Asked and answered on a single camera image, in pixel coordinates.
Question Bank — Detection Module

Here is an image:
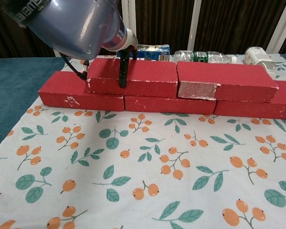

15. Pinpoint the clear bottle with green label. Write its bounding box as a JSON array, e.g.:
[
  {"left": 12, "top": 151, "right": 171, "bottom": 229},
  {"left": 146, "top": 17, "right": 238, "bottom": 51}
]
[{"left": 173, "top": 50, "right": 238, "bottom": 64}]

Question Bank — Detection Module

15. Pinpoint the clear bottle with white label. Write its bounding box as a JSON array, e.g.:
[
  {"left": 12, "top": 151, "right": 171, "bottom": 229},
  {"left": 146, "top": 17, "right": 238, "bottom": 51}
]
[{"left": 244, "top": 46, "right": 276, "bottom": 78}]

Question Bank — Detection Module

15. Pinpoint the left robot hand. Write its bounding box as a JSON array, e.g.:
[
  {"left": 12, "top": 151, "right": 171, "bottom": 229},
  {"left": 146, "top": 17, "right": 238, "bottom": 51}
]
[{"left": 117, "top": 30, "right": 138, "bottom": 89}]

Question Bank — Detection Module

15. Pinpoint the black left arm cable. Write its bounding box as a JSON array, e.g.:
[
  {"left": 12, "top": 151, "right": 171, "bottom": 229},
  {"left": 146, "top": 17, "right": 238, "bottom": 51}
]
[{"left": 60, "top": 53, "right": 90, "bottom": 81}]

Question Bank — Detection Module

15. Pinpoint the blue cookie package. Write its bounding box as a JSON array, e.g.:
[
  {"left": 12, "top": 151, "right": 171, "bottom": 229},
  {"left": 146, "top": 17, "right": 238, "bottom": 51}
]
[{"left": 116, "top": 43, "right": 170, "bottom": 62}]

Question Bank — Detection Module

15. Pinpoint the red brick row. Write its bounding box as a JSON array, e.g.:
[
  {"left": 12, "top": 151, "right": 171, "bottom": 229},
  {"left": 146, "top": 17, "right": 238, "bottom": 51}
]
[
  {"left": 213, "top": 80, "right": 286, "bottom": 120},
  {"left": 124, "top": 94, "right": 217, "bottom": 115},
  {"left": 39, "top": 70, "right": 126, "bottom": 112}
]

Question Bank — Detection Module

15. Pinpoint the dark pleated curtain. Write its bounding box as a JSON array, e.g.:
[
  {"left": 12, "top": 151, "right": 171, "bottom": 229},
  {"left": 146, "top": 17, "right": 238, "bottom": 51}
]
[{"left": 0, "top": 0, "right": 286, "bottom": 60}]

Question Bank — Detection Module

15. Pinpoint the floral tablecloth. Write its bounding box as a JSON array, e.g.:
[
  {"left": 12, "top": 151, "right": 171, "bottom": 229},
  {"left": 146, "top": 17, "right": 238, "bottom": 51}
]
[{"left": 0, "top": 54, "right": 286, "bottom": 229}]

